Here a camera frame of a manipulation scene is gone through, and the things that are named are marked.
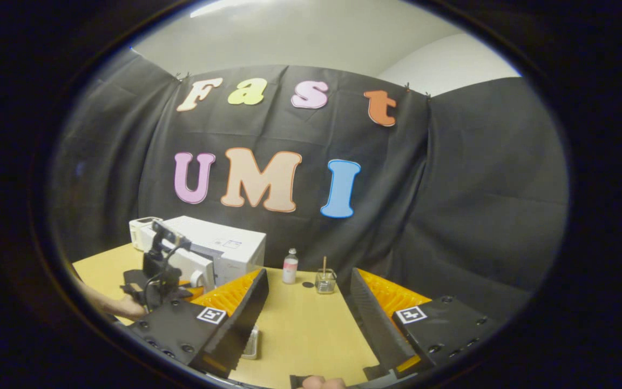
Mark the black backdrop cloth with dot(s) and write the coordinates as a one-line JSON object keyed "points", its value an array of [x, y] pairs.
{"points": [[451, 189]]}

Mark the small clear bottle pink label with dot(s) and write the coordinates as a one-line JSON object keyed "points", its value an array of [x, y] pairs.
{"points": [[290, 267]]}

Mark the small glass jar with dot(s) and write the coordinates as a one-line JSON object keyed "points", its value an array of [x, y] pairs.
{"points": [[326, 284]]}

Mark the white toaster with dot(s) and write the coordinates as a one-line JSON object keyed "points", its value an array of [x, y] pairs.
{"points": [[139, 232]]}

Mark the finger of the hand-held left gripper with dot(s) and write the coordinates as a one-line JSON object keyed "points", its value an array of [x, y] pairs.
{"points": [[192, 293]]}

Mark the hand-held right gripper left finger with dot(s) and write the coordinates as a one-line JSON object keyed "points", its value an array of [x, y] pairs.
{"points": [[246, 316]]}

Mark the white microwave oven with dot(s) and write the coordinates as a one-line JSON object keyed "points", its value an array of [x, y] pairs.
{"points": [[230, 251]]}

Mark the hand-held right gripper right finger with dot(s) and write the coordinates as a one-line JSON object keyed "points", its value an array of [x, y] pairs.
{"points": [[376, 319]]}

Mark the white rectangular plastic tray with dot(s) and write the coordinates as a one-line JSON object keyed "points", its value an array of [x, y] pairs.
{"points": [[251, 343]]}

